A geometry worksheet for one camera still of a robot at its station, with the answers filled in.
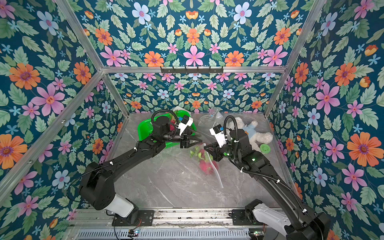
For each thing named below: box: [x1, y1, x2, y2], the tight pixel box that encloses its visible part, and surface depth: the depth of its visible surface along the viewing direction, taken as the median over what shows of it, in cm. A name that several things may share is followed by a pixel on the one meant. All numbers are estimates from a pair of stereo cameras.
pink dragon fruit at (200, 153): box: [190, 146, 206, 160], surface depth 82 cm
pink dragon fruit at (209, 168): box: [199, 159, 219, 176], surface depth 77 cm
